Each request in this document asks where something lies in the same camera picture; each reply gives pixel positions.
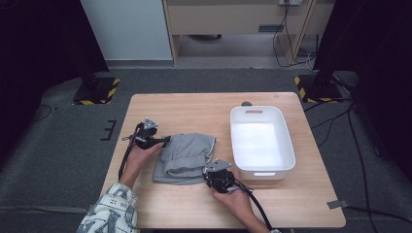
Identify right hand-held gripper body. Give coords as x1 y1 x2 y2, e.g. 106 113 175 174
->
204 157 240 195

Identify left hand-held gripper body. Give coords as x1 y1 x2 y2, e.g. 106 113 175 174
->
131 116 163 150

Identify grey pants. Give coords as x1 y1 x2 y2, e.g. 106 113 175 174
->
153 132 218 186

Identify white plastic bin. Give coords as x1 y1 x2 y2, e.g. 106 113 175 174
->
229 105 296 182

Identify person's left hand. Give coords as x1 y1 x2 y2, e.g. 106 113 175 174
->
120 142 166 183

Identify person's right hand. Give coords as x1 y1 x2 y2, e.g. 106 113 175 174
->
212 186 258 225

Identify black yellow striped stand base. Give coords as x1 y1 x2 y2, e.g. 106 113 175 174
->
72 76 121 106
293 74 344 104

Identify white panel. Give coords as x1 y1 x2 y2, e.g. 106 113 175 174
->
80 0 174 62

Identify grey tape strip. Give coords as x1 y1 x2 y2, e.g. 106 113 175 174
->
326 199 351 211

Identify wooden cabinet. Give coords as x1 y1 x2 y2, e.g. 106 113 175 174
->
161 0 335 68

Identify black curtain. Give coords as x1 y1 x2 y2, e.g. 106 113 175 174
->
0 0 110 163
312 0 412 183

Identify left hand-held gripper cable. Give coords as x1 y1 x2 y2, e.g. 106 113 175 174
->
118 122 144 181

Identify hand-held gripper cable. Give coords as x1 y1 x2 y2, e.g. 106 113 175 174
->
118 122 144 181
234 179 275 231

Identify right hand-held gripper cable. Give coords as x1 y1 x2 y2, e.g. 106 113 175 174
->
234 179 275 231

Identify thin black floor cable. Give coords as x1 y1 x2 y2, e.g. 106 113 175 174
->
30 104 53 123

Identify long black floor cable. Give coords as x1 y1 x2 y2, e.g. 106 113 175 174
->
346 102 378 233

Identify black power cable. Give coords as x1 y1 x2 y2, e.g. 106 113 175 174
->
272 3 313 69

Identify white cable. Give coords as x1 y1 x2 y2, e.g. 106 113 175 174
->
304 51 317 71

